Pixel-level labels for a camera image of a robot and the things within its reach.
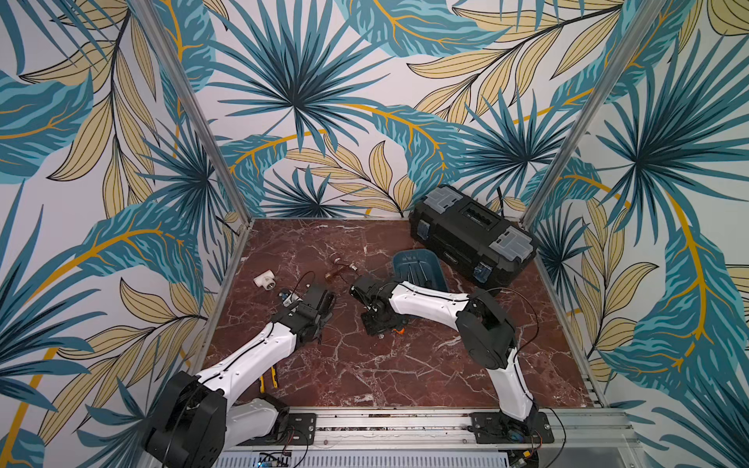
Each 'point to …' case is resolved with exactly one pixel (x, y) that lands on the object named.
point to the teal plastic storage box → (420, 267)
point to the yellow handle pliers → (261, 380)
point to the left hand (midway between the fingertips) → (320, 316)
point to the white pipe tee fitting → (265, 280)
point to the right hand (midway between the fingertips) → (374, 327)
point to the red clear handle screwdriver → (351, 267)
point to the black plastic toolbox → (474, 238)
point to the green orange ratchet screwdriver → (402, 331)
